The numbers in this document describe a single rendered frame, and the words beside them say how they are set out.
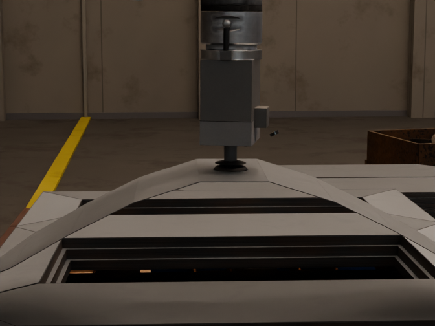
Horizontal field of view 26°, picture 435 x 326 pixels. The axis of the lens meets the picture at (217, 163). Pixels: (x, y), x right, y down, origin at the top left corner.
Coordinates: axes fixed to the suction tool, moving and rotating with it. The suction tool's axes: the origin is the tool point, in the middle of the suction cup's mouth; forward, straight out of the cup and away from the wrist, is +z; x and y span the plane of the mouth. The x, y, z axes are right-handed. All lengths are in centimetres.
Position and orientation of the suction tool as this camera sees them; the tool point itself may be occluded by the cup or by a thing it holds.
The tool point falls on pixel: (230, 178)
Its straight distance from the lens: 117.8
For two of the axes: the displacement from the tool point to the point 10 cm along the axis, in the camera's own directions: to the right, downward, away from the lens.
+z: -0.1, 9.9, 1.5
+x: -9.9, -0.3, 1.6
